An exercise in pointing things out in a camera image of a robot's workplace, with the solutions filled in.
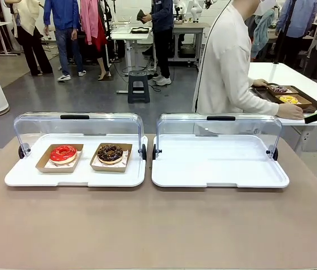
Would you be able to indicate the yellow sprinkled donut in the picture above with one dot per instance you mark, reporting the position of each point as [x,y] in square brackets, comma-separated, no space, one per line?
[288,99]
[304,104]

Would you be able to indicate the purple sprinkled donut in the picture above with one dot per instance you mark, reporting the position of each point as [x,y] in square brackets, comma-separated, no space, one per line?
[278,89]

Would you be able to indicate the dark brown serving tray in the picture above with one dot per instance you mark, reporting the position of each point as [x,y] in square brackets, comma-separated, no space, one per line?
[268,97]

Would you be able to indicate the person's right forearm cream sleeve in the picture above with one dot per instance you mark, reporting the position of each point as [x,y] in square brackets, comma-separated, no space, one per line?
[262,102]

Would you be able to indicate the person in light blue shirt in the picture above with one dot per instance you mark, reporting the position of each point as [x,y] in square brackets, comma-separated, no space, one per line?
[301,17]

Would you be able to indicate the person in cream cardigan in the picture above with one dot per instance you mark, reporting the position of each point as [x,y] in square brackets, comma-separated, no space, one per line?
[226,56]

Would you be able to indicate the person in dark navy clothes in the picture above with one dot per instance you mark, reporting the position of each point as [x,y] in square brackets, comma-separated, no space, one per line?
[162,33]

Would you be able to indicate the chocolate sprinkled donut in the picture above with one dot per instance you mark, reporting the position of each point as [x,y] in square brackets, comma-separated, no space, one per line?
[110,153]

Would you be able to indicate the red glazed donut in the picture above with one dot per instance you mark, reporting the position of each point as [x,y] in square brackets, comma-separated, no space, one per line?
[63,154]
[57,168]

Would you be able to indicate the person in blue jacket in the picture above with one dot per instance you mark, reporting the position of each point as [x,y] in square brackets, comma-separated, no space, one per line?
[63,17]

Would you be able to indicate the person in cream top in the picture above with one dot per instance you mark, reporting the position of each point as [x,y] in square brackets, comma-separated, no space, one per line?
[29,28]

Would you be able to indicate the person's right hand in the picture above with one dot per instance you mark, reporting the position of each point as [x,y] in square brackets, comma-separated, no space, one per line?
[292,112]

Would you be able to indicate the person's left hand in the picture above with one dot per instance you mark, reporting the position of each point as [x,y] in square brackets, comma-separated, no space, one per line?
[261,83]

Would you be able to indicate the hanging teal jacket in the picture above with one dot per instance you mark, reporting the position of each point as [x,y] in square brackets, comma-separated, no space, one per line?
[262,28]

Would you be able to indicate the clear plastic display lid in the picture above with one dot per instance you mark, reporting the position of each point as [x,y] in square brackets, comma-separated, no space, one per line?
[220,125]
[74,123]

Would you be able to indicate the white display tray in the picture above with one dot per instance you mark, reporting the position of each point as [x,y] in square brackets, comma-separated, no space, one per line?
[220,166]
[113,177]

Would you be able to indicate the grey-topped background desk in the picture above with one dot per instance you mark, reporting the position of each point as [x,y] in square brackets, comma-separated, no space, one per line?
[189,26]

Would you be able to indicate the grey plastic step stool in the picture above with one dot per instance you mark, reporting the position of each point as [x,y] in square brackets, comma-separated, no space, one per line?
[138,90]

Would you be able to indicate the white height-adjustable desk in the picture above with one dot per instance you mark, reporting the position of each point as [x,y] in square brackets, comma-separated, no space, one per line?
[127,35]

